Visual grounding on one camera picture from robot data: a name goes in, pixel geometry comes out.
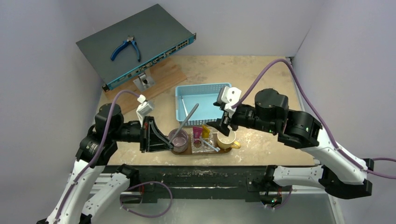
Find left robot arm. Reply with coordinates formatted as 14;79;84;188
38;103;174;224

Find dark wooden oval tray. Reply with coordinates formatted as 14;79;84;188
172;134;233;155

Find clear glass toothbrush holder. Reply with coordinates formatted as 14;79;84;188
190;127;217;154

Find yellow toothpaste tube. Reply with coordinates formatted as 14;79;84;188
202;125;211;139

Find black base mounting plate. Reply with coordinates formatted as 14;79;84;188
92;165;321;205

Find yellow mug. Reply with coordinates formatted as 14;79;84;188
216;131;241;149

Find lower purple base cable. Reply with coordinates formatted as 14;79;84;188
119;181;173;219

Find grey network switch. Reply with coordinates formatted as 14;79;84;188
76;4;196;92

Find metal stand bracket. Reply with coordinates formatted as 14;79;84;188
133;69;156;91

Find blue handled pliers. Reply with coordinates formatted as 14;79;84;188
110;35;141;63

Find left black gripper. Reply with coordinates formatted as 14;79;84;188
112;115;174;151

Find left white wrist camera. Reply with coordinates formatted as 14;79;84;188
136;101;155;126

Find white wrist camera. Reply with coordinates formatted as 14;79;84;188
216;86;241;115
136;101;155;126

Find light blue plastic basket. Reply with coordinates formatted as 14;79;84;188
175;83;232;126

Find wooden base board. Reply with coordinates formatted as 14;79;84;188
100;58;187;105

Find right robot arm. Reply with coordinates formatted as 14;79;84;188
208;87;374;199

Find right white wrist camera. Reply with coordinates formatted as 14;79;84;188
216;86;241;115

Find purple translucent cup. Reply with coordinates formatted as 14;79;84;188
168;129;189;153

